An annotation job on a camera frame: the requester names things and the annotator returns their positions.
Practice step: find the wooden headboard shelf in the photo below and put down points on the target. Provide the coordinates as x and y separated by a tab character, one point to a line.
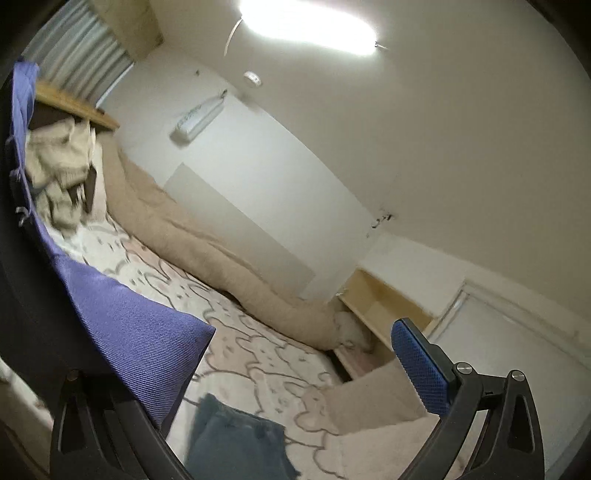
53	105

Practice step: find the white door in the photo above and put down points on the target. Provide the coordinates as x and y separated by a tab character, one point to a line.
497	336

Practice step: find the tan fluffy blanket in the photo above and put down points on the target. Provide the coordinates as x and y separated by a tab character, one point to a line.
147	212

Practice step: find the purple blue garment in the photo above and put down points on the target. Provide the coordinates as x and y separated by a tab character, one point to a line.
152	348

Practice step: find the bright ceiling lamp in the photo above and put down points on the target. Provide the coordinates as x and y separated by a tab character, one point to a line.
310	23

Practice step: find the white smoke detector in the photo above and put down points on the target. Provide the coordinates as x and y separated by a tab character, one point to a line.
252	79

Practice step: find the white grey curtain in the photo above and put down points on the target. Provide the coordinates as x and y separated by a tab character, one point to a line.
78	53

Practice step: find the bear pattern bed sheet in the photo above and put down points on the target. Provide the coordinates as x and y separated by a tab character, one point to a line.
251	368

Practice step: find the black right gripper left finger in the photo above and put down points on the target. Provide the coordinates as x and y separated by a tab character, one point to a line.
101	431

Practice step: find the wooden footboard shelf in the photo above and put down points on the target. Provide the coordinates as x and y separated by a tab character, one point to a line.
376	305

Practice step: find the grey flat cushion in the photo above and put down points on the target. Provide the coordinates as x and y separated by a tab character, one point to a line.
383	397

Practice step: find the dark teal folded garment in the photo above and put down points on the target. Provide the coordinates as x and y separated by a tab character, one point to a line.
226	443

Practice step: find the beige crumpled garment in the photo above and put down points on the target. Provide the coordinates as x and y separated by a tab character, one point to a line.
59	164

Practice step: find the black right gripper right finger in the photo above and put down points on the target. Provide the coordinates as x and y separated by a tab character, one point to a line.
510	443

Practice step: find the white wall air conditioner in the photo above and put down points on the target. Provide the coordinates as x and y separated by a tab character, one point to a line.
197	119

